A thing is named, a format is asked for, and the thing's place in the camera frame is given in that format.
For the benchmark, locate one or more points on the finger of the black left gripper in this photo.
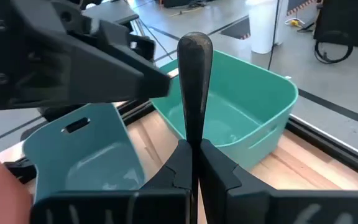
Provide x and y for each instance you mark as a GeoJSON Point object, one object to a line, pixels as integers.
{"type": "Point", "coordinates": [57, 68]}
{"type": "Point", "coordinates": [135, 46]}

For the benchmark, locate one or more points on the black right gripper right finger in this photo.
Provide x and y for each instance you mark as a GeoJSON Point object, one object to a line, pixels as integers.
{"type": "Point", "coordinates": [228, 202]}

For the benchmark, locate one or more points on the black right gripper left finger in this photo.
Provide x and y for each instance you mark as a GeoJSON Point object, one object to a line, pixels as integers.
{"type": "Point", "coordinates": [154, 205]}

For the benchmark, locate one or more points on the dark blue plastic bin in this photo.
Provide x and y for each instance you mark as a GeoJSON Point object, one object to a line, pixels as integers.
{"type": "Point", "coordinates": [89, 161]}

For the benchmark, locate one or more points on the green plastic bin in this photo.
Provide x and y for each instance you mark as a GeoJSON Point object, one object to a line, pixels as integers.
{"type": "Point", "coordinates": [244, 102]}

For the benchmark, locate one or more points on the black mat with hazard stripes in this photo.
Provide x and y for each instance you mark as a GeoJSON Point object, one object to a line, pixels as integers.
{"type": "Point", "coordinates": [235, 29]}

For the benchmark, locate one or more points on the white cylindrical pillar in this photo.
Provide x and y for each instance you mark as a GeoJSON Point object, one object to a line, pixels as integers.
{"type": "Point", "coordinates": [263, 28]}

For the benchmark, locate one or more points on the black equipment box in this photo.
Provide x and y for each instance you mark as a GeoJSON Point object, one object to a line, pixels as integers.
{"type": "Point", "coordinates": [353, 21]}

